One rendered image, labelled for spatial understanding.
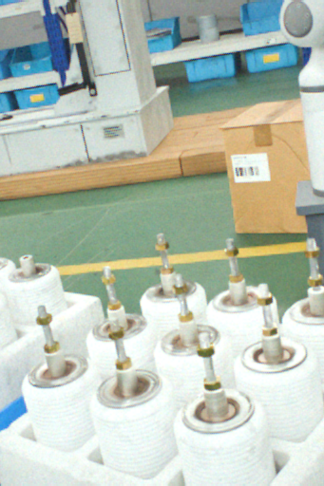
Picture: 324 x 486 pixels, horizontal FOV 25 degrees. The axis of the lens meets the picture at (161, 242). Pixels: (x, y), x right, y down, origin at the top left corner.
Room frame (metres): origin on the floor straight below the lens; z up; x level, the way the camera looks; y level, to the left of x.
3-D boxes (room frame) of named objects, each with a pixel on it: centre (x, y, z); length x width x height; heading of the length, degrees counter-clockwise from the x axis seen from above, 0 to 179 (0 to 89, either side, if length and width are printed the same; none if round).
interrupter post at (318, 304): (0.81, -0.18, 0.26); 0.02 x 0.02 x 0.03
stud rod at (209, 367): (0.63, -0.02, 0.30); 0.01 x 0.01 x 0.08; 20
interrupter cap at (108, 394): (0.71, 0.07, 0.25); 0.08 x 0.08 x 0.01
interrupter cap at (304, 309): (0.81, -0.18, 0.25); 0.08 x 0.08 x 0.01
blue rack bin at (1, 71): (6.04, 1.07, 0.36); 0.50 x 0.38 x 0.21; 165
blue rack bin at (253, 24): (5.44, -1.09, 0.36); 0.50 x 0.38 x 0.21; 165
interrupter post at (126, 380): (0.71, 0.07, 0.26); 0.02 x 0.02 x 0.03
